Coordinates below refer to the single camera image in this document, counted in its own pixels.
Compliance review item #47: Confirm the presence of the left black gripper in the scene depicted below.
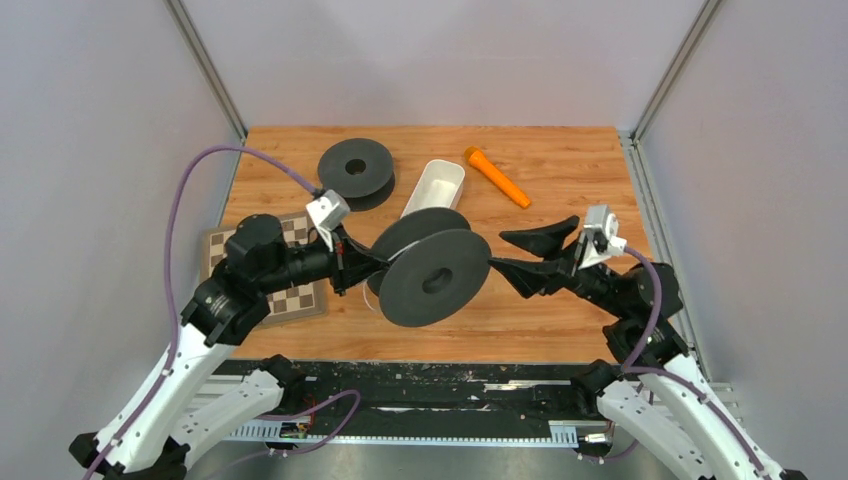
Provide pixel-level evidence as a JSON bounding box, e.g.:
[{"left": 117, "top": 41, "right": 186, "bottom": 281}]
[{"left": 257, "top": 221, "right": 391, "bottom": 295}]

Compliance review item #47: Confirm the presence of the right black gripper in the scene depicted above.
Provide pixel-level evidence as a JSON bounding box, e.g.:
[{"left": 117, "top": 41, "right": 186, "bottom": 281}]
[{"left": 484, "top": 214, "right": 626, "bottom": 317}]

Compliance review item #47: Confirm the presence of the white thin cable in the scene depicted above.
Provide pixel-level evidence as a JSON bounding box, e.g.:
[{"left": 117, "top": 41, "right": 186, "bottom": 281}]
[{"left": 360, "top": 241, "right": 425, "bottom": 316}]

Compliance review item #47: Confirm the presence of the black spool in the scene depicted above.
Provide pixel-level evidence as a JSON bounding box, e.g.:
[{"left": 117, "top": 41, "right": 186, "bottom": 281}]
[
  {"left": 367, "top": 207, "right": 492, "bottom": 328},
  {"left": 317, "top": 138, "right": 395, "bottom": 212}
]

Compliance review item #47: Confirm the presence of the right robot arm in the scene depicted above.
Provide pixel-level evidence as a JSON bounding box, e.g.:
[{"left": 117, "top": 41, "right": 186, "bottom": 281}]
[{"left": 490, "top": 205, "right": 805, "bottom": 479}]

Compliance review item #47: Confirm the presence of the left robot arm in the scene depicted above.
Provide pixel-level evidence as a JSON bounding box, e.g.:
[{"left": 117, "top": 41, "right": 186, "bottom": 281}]
[{"left": 69, "top": 214, "right": 389, "bottom": 479}]

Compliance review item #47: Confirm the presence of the wooden chessboard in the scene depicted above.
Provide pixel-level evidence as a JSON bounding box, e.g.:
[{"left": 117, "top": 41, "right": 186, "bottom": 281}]
[{"left": 198, "top": 212, "right": 328, "bottom": 327}]

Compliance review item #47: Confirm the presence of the white oblong tray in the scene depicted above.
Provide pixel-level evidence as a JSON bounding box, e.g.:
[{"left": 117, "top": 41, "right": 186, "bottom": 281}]
[{"left": 401, "top": 159, "right": 466, "bottom": 217}]

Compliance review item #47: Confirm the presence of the orange flashlight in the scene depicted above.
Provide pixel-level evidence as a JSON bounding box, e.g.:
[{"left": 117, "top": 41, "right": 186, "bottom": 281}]
[{"left": 463, "top": 146, "right": 532, "bottom": 209}]

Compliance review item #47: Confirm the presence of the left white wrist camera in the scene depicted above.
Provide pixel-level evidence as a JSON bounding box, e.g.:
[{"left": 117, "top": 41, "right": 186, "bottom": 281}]
[{"left": 306, "top": 190, "right": 351, "bottom": 251}]

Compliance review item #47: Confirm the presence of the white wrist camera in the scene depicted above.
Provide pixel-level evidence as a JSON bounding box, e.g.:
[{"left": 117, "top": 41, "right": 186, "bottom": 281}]
[
  {"left": 306, "top": 190, "right": 351, "bottom": 251},
  {"left": 577, "top": 204, "right": 627, "bottom": 270}
]

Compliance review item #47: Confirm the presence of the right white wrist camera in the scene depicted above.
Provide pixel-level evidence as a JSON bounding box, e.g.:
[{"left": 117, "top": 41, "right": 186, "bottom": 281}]
[{"left": 577, "top": 204, "right": 627, "bottom": 270}]

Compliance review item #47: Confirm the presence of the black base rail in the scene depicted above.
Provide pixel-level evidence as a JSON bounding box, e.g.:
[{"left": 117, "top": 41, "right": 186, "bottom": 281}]
[{"left": 142, "top": 360, "right": 737, "bottom": 448}]

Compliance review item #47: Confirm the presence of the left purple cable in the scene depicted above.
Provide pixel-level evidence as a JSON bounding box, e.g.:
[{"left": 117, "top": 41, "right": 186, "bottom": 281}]
[{"left": 82, "top": 146, "right": 323, "bottom": 480}]

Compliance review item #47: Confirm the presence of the right aluminium frame post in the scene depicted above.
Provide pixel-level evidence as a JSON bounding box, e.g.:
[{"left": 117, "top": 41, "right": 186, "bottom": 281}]
[{"left": 630, "top": 0, "right": 724, "bottom": 143}]

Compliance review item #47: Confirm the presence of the aluminium frame post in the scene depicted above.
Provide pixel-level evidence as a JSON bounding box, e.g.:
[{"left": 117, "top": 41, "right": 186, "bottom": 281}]
[
  {"left": 163, "top": 0, "right": 248, "bottom": 142},
  {"left": 630, "top": 0, "right": 724, "bottom": 143}
]

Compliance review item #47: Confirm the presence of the left aluminium frame post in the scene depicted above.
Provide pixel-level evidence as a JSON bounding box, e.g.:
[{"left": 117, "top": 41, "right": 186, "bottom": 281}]
[{"left": 163, "top": 0, "right": 248, "bottom": 142}]

